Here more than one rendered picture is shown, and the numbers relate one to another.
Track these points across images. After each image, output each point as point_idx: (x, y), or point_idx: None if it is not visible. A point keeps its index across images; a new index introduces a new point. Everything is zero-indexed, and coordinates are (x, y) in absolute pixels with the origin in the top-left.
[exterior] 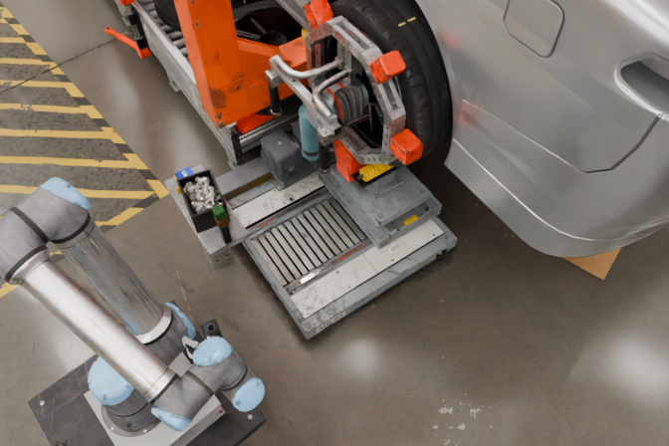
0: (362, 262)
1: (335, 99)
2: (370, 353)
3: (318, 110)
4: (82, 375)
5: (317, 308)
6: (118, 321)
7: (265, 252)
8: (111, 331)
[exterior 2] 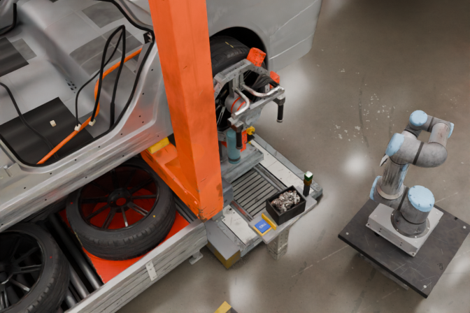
0: (271, 167)
1: (249, 100)
2: (321, 165)
3: (271, 96)
4: (401, 270)
5: None
6: (338, 304)
7: None
8: (438, 131)
